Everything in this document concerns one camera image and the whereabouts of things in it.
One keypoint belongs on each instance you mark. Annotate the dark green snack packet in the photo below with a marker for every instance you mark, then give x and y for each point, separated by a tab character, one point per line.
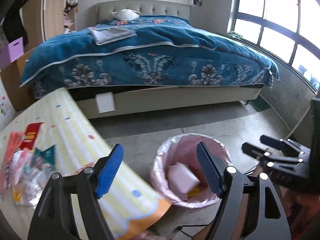
43	159

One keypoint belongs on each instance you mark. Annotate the polka dot white cabinet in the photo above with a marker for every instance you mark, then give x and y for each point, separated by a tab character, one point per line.
7	110

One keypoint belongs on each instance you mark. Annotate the white pillow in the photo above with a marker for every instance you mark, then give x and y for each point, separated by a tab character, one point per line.
125	15

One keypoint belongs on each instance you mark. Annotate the clear candy wrapper bag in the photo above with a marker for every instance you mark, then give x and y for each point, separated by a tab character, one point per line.
28	182

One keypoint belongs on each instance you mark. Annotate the purple plastic basket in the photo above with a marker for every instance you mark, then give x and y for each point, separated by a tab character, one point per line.
11	52

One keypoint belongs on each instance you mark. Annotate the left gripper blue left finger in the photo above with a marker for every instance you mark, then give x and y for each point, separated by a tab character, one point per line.
106	169

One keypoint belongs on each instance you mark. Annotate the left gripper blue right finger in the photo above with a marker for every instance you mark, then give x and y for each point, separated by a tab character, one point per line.
213	169

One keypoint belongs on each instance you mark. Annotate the folded grey checked cloth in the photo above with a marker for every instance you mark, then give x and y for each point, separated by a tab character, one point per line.
111	35

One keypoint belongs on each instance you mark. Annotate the black hanging coat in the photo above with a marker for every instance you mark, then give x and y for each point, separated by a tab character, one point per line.
12	25

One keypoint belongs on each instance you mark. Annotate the hanging clothes in wardrobe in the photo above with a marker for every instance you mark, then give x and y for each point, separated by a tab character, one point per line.
68	5

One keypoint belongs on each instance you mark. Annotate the white green milk carton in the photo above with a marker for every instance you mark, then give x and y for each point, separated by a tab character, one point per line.
181	179

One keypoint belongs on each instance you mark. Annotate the white label on bed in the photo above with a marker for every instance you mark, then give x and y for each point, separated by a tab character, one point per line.
105	102

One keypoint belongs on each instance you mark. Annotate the striped dotted tablecloth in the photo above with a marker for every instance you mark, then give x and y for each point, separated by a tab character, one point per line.
131	205

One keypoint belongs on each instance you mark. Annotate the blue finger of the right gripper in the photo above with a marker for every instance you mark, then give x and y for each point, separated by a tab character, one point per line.
273	143
253	151

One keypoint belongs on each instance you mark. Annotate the wooden wardrobe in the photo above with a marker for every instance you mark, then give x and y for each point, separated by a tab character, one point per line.
43	19

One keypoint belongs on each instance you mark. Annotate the blue floral bed blanket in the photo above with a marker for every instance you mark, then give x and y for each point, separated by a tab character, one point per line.
167	51

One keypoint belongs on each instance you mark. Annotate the beige upholstered bed frame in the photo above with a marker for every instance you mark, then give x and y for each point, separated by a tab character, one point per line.
130	100

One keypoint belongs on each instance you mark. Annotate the red snack packet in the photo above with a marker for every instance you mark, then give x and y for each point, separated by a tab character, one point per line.
30	135

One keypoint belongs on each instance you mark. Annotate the window with dark frame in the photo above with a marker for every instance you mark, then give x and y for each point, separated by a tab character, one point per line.
287	29

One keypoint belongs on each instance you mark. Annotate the pink lined trash bin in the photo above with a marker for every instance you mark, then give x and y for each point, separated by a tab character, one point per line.
182	149

